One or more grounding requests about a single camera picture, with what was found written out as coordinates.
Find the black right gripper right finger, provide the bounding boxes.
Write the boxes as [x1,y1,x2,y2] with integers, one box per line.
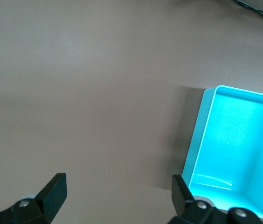
[168,174,262,224]

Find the long black cable loop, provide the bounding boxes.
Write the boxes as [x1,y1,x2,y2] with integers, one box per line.
[234,0,263,27]

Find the turquoise plastic bin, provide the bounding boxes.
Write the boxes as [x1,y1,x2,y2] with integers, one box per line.
[181,85,263,220]

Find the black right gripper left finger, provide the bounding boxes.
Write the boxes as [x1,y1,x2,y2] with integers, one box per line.
[0,172,68,224]

